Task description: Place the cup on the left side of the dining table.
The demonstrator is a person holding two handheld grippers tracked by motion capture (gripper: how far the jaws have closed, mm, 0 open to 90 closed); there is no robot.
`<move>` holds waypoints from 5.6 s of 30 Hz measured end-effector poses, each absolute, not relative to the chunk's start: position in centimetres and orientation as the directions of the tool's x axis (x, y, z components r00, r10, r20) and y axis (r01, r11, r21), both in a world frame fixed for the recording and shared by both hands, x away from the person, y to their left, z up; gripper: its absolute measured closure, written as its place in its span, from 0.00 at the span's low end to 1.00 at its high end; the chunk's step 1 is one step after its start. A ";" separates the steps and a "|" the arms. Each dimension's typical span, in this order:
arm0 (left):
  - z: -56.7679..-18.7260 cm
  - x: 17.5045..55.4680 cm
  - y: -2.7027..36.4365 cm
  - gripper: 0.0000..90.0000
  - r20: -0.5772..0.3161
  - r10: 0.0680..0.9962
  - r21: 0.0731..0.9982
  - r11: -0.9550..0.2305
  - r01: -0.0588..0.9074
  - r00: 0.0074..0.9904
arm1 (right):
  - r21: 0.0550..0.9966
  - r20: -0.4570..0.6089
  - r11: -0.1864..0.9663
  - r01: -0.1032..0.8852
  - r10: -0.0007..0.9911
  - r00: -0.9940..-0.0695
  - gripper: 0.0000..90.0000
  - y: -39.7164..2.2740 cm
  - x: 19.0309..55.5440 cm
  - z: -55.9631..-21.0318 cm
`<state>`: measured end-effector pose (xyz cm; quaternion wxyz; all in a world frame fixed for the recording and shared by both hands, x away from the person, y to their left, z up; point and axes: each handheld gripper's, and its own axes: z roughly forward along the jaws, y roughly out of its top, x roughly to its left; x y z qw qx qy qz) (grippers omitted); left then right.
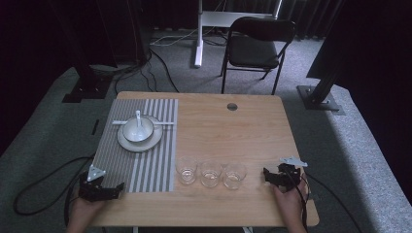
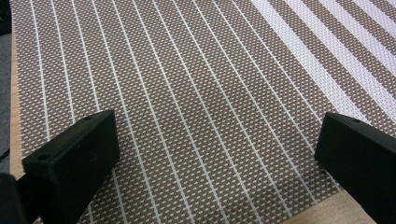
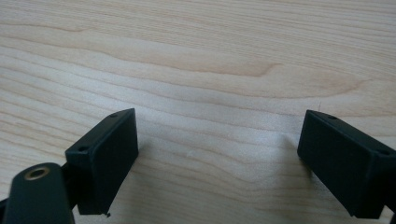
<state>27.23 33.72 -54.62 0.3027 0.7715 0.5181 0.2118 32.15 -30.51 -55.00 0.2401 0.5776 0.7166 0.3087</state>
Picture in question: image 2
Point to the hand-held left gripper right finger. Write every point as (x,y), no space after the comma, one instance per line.
(358,155)

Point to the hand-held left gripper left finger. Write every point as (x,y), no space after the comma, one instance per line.
(70,165)

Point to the brown white striped woven placemat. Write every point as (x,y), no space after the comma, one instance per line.
(199,93)

